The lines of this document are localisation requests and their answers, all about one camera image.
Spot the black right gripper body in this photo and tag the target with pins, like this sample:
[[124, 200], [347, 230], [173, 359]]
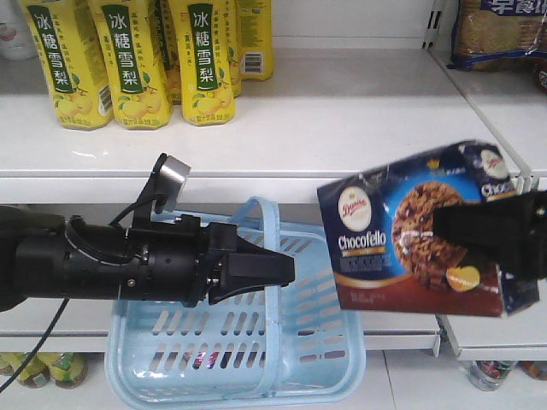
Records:
[[509, 231]]

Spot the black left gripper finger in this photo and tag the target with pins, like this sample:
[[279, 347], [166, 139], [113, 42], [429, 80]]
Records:
[[248, 268]]

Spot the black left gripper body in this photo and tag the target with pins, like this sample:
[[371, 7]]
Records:
[[181, 262]]

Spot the light blue plastic basket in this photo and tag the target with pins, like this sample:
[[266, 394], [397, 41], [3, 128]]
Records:
[[281, 346]]

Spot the blue Chocofello cookie box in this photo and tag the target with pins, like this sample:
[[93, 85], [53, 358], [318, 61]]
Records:
[[384, 253]]

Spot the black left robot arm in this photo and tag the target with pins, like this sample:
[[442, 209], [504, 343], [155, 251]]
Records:
[[48, 256]]

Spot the yellow pear drink bottle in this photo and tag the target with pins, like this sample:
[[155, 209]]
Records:
[[206, 84]]

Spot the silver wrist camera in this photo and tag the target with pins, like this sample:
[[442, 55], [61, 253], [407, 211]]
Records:
[[169, 176]]

